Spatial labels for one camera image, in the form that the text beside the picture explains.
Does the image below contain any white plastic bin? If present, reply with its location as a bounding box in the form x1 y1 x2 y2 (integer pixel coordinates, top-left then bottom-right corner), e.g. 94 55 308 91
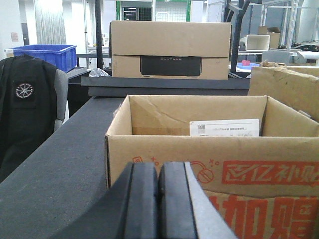
245 34 270 51

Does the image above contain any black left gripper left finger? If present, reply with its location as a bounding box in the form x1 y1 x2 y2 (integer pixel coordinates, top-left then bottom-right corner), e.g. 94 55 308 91
52 163 158 239

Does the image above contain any open printed cardboard box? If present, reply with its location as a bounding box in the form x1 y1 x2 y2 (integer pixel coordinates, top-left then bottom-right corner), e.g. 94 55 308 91
106 95 319 239

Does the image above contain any black foam platform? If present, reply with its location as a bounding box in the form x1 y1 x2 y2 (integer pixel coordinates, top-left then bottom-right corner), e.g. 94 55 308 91
0 77 250 239

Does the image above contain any closed brown box black window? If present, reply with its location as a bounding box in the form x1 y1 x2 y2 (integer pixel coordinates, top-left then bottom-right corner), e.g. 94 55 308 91
109 21 231 80

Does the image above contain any crumpled clear plastic bag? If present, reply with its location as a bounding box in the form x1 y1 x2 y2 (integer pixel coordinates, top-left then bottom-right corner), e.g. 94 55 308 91
89 68 110 77

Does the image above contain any small far cardboard box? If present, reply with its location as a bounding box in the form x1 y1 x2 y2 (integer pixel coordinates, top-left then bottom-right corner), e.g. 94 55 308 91
258 26 281 49

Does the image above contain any white paper label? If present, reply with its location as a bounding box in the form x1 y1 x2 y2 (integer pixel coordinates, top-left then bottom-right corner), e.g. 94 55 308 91
189 119 260 137

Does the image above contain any blue plastic crate far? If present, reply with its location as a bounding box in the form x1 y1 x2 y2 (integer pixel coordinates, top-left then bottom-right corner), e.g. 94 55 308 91
5 44 77 73

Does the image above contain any black vertical pole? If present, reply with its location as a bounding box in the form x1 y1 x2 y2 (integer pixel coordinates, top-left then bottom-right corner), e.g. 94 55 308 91
94 0 103 69

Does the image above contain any black jacket with emblem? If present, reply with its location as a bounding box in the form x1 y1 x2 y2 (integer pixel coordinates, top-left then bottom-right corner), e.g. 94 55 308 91
0 55 57 177

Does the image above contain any pink tape roll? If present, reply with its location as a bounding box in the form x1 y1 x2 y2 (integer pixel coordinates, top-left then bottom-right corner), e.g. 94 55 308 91
241 60 251 67

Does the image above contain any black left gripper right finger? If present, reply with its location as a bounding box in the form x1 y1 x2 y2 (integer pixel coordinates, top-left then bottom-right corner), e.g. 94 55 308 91
159 162 236 239

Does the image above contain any plain worn cardboard box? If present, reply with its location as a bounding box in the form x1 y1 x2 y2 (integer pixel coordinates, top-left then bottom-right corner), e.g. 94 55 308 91
248 62 319 121

